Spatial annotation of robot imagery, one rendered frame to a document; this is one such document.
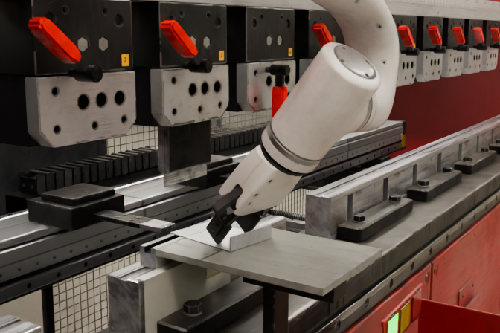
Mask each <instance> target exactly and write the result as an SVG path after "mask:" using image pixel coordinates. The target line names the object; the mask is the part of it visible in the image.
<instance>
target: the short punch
mask: <svg viewBox="0 0 500 333"><path fill-rule="evenodd" d="M210 162H211V120H206V121H202V122H197V123H189V124H185V125H180V126H173V127H172V126H158V170H159V172H160V173H163V175H164V187H167V186H170V185H173V184H177V183H180V182H183V181H188V180H190V179H194V178H198V177H201V176H204V175H207V164H208V163H210Z"/></svg>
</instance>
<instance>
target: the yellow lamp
mask: <svg viewBox="0 0 500 333"><path fill-rule="evenodd" d="M409 317H410V301H409V302H408V303H407V304H406V305H405V306H404V307H403V308H402V309H401V320H400V333H402V332H403V331H404V330H405V329H406V328H407V326H408V325H409Z"/></svg>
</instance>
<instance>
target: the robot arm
mask: <svg viewBox="0 0 500 333"><path fill-rule="evenodd" d="M312 1H313V2H315V3H316V4H318V5H320V6H321V7H323V8H324V9H325V10H327V11H328V12H329V13H330V14H332V16H333V17H334V18H335V20H336V21H337V22H338V24H339V27H340V28H341V30H342V34H343V37H344V43H345V45H343V44H340V43H336V42H330V43H327V44H326V45H324V46H323V47H322V48H321V50H320V51H319V52H318V54H317V55H316V57H315V59H314V60H313V61H312V62H311V64H310V66H309V67H308V69H307V70H306V71H305V72H304V74H303V75H302V77H301V78H300V80H299V81H298V82H297V84H296V85H295V87H294V88H293V90H292V91H291V92H290V94H289V96H288V97H287V98H286V99H285V101H284V102H283V104H282V105H281V107H280V108H279V109H278V111H277V112H276V114H275V116H274V117H273V118H272V120H271V121H270V122H269V124H268V126H267V127H266V128H265V129H264V131H263V133H262V138H261V139H262V140H261V142H260V145H259V146H256V147H255V148H254V149H253V150H252V151H251V152H250V153H249V154H248V155H247V156H246V157H245V158H244V159H243V160H242V161H241V163H240V164H239V165H238V166H237V168H236V169H235V170H234V171H233V172H232V173H231V175H230V176H229V177H228V179H227V180H226V181H225V183H224V184H223V185H222V186H221V188H220V190H219V194H220V195H221V196H224V197H223V198H221V199H220V200H219V201H218V202H216V203H215V204H213V205H212V206H211V208H212V210H213V211H214V212H215V213H216V214H215V215H214V217H213V218H212V219H211V221H210V222H209V223H208V225H207V227H206V230H207V231H208V232H209V234H210V235H211V237H212V238H213V240H214V241H215V242H216V243H217V244H220V243H221V242H222V240H223V239H224V238H225V237H226V235H227V234H228V232H229V231H230V230H231V228H232V226H231V224H233V223H234V222H235V221H236V222H237V223H238V225H239V226H240V227H241V228H242V230H243V232H244V233H245V232H248V231H250V230H253V229H254V228H255V227H256V225H257V224H258V223H259V221H260V220H261V219H262V218H261V217H260V216H265V215H266V214H267V213H268V212H269V209H270V207H274V206H276V205H278V204H280V203H281V202H282V201H283V200H284V199H285V198H286V197H287V196H288V195H289V194H290V192H291V191H292V190H293V188H294V187H295V185H296V184H297V183H298V181H299V180H300V178H301V176H302V175H305V174H306V173H308V172H312V171H313V170H314V169H315V168H316V167H317V166H318V165H319V164H320V163H321V160H322V158H323V157H324V156H325V155H326V154H327V152H328V151H329V150H330V149H331V147H332V146H333V145H334V144H335V142H336V141H337V140H339V139H340V138H342V137H343V136H345V135H346V134H349V133H356V132H369V131H373V130H375V129H378V128H379V127H380V126H381V125H383V124H384V123H385V121H386V120H387V119H388V117H389V114H390V113H391V109H392V106H393V103H394V96H395V91H396V86H397V74H398V66H399V54H400V51H399V39H398V34H397V28H396V25H395V22H394V19H393V16H392V15H391V11H390V10H389V8H388V5H387V4H386V2H385V0H312ZM236 202H237V203H236ZM228 207H231V208H232V210H233V211H234V214H233V215H232V216H231V217H230V218H229V216H228V214H227V213H226V212H225V210H226V209H227V208H228Z"/></svg>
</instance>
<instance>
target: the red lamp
mask: <svg viewBox="0 0 500 333"><path fill-rule="evenodd" d="M420 303H421V289H420V290H419V291H418V292H417V293H416V294H415V295H414V296H413V305H412V321H413V320H414V319H415V317H416V316H417V315H418V314H419V313H420Z"/></svg>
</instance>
